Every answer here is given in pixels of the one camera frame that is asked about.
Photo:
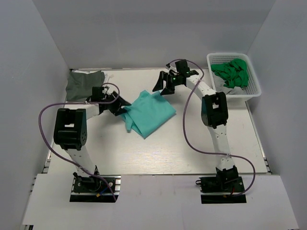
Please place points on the crumpled green t-shirt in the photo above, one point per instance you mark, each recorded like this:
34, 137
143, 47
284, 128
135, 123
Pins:
233, 73

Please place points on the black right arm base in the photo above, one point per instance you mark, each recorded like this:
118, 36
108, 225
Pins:
213, 193

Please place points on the teal t-shirt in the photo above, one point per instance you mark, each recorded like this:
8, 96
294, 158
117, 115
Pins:
147, 113

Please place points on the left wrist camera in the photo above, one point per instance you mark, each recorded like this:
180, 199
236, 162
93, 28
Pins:
98, 94

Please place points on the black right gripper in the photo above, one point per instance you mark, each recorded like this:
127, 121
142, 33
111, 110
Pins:
168, 81

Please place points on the folded dark olive t-shirt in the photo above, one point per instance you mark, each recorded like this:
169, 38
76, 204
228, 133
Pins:
79, 86

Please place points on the crumpled grey t-shirt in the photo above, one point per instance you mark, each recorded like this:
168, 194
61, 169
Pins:
219, 85

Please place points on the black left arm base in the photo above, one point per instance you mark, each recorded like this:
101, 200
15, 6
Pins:
94, 190

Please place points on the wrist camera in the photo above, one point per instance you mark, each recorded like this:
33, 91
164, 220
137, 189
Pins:
98, 94
181, 68

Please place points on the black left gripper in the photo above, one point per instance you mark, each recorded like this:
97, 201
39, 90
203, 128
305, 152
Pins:
114, 105

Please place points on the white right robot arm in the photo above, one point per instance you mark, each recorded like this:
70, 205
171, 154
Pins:
214, 115

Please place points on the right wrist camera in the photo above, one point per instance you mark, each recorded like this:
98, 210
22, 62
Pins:
181, 68

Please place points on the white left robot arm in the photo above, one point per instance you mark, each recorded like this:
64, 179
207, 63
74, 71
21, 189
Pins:
70, 131

